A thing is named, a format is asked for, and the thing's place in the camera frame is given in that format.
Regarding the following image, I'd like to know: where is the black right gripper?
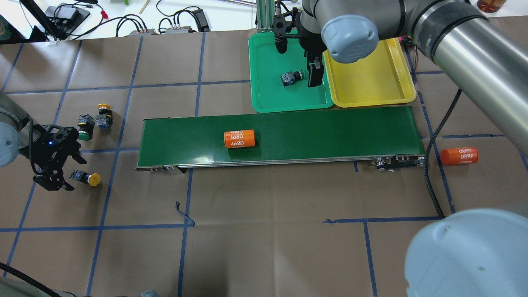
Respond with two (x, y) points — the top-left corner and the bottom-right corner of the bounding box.
(271, 8), (326, 88)

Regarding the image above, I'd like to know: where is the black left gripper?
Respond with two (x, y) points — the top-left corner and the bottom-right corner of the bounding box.
(27, 125), (87, 191)

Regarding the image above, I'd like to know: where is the green push button switch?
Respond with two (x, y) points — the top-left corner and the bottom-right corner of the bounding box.
(280, 69), (305, 87)
(78, 114), (95, 141)

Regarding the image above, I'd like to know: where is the yellow push button switch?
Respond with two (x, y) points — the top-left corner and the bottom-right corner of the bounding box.
(70, 170), (101, 187)
(95, 104), (113, 130)

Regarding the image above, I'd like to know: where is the orange 4680 cylinder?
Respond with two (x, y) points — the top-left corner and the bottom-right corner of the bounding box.
(441, 147), (479, 166)
(224, 130), (256, 149)

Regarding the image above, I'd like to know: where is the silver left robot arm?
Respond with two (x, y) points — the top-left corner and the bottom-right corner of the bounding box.
(0, 93), (87, 297)

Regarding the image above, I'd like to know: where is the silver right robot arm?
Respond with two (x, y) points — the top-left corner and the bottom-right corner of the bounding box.
(267, 0), (528, 297)

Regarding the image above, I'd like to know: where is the green plastic tray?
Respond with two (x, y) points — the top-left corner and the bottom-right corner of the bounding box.
(248, 32), (334, 113)

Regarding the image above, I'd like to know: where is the yellow plastic tray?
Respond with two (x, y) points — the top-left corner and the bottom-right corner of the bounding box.
(323, 38), (417, 108)

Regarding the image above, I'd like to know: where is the green conveyor belt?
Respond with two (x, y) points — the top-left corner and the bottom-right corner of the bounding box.
(136, 106), (424, 173)

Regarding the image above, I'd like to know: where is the black power adapter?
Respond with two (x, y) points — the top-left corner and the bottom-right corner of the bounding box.
(45, 3), (90, 31)

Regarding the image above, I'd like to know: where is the brown drink bottle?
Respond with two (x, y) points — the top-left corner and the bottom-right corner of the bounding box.
(476, 0), (507, 14)

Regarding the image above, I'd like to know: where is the aluminium frame post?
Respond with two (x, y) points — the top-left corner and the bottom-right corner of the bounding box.
(256, 0), (276, 33)

